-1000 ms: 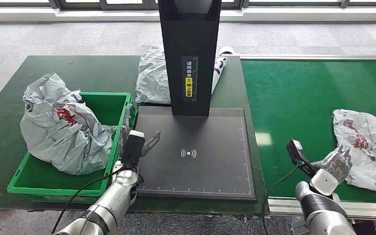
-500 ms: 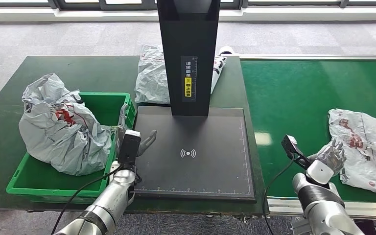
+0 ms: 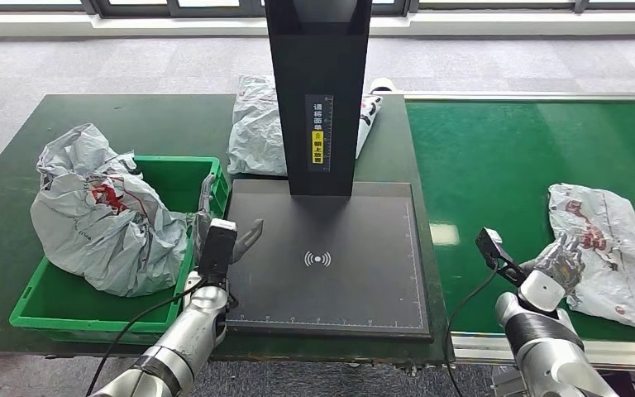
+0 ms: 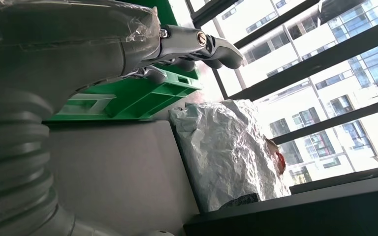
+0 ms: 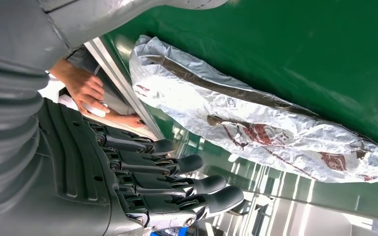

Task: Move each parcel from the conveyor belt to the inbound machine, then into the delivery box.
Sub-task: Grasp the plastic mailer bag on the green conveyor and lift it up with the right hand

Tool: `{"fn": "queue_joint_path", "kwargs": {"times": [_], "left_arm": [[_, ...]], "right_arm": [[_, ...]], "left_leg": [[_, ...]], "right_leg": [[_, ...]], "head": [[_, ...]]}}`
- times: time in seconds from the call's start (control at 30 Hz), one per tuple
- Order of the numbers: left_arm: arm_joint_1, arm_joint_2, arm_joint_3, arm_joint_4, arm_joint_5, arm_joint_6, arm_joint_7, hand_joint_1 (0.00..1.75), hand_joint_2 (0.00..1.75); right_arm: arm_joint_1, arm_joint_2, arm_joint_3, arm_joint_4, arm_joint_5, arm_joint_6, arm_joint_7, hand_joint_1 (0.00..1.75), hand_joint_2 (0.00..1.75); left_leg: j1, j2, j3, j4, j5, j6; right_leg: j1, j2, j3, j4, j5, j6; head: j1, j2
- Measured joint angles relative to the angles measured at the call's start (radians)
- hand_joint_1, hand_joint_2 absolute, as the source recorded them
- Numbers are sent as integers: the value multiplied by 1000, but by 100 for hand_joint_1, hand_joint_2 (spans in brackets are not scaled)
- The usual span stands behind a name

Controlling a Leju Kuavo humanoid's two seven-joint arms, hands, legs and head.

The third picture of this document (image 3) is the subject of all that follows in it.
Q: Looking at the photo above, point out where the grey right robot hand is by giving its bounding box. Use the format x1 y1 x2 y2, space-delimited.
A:
531 232 587 297

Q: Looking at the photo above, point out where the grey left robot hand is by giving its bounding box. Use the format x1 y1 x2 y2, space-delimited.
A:
192 174 265 263

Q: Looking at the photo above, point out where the grey parcel with red drawing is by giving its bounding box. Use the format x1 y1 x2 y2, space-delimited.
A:
536 183 635 334

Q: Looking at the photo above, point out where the white parcel with red logo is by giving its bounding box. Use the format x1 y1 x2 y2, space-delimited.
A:
30 164 195 298

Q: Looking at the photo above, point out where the grey parcel with brown-red smudge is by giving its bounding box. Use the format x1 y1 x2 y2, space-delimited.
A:
36 122 143 188

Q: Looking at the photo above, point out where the crumpled plain grey parcel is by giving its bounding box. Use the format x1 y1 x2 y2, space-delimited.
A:
227 75 289 178

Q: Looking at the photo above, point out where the green conveyor belt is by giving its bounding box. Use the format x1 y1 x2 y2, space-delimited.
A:
404 101 635 345

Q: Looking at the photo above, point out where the black box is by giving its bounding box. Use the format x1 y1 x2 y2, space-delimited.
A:
602 373 635 397

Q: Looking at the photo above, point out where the white parcel with black print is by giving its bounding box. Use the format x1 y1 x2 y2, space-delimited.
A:
356 95 384 160

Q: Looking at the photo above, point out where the black inbound scanning machine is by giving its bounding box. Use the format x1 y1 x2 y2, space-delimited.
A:
224 0 433 341

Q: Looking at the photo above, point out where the dark green table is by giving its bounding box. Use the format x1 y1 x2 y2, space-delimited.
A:
0 93 450 364

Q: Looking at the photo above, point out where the green plastic crate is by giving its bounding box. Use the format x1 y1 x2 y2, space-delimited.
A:
8 155 231 345

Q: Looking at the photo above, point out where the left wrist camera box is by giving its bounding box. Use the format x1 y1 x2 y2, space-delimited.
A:
197 218 239 283

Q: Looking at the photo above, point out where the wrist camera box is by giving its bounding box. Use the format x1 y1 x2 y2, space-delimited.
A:
475 227 527 289
197 218 239 283

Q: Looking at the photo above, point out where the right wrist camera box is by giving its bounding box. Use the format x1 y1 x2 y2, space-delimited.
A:
475 227 527 289

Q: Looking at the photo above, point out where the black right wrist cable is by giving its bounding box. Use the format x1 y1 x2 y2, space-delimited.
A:
444 262 499 397

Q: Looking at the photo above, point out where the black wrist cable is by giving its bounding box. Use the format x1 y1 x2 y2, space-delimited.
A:
84 276 209 397
444 262 499 397

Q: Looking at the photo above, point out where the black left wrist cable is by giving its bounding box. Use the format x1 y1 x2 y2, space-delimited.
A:
84 276 209 397

